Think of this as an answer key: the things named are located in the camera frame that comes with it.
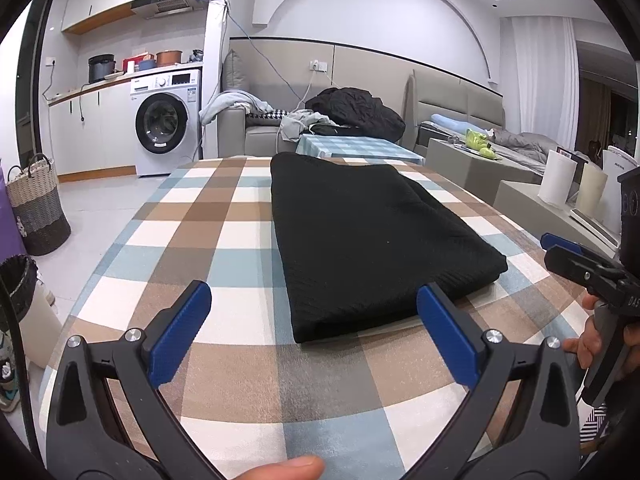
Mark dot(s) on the white washing machine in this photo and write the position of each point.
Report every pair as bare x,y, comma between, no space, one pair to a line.
165,125

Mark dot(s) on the white air purifier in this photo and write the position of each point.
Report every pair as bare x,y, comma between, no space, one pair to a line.
617,195

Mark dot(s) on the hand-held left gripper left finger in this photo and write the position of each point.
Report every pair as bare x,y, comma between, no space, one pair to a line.
182,330

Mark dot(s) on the black white striped cloth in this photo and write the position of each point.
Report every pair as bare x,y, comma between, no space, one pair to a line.
592,425

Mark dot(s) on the person's left hand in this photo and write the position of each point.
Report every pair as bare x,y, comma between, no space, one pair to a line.
285,469

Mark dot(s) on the person's right hand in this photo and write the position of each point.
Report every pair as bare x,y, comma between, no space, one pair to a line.
580,347

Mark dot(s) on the purple rolled mat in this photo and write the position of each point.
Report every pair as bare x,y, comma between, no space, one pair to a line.
7,220

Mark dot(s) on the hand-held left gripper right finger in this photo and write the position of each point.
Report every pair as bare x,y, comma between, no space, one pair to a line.
447,335

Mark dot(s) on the black cooking pot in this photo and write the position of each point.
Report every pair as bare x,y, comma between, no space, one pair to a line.
102,70

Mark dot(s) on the light blue pillow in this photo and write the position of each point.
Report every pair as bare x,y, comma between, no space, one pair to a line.
450,122

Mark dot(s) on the white curtain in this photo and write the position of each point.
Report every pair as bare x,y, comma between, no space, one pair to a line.
545,85

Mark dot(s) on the checked tablecloth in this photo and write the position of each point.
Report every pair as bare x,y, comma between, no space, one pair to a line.
225,240

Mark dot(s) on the white kitchen base cabinets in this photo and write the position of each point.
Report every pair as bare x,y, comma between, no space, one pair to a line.
100,130

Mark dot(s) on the white garment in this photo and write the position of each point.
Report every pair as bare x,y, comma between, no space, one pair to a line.
225,102

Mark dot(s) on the sneakers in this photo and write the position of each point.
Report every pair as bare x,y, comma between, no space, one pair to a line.
7,375

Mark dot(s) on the green plush toy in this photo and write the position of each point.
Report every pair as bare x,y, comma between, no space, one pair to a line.
477,140

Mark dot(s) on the woven laundry basket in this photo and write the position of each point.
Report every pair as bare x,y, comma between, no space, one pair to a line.
40,210

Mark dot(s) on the grey duvet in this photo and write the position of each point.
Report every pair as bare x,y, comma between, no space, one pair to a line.
525,142

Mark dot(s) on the white paper roll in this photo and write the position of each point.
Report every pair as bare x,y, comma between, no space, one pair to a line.
557,180

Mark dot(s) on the grey and white clothes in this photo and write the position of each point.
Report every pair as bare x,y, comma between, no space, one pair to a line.
300,120

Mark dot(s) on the houndstooth pillow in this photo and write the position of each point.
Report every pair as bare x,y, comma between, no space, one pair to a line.
267,115

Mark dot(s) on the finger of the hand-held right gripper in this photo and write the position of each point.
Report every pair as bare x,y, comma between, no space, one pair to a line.
555,241
575,270

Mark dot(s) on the white trash bin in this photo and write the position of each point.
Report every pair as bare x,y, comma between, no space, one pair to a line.
35,320

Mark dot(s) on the cream cylinder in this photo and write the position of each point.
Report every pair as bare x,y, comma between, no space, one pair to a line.
590,190

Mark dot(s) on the black quilted jacket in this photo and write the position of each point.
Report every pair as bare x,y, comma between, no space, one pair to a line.
355,110

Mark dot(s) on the black knit sweater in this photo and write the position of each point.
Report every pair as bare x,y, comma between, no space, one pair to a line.
375,240

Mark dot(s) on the dark door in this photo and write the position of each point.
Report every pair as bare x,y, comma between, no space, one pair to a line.
32,85

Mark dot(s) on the grey sofa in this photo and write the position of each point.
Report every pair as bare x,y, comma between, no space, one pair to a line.
260,140

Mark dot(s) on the range hood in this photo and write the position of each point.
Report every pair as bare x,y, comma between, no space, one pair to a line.
170,5

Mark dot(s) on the wall socket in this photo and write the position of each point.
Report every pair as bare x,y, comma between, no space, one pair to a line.
317,65

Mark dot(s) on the tall beige box table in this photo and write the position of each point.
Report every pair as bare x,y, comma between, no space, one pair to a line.
475,175

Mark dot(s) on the beige padded headboard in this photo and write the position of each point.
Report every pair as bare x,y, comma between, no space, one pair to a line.
450,95

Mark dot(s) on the red box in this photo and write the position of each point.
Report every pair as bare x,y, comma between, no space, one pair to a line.
131,63

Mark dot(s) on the teal checkered blanket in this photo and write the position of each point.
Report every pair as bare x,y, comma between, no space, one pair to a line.
350,147

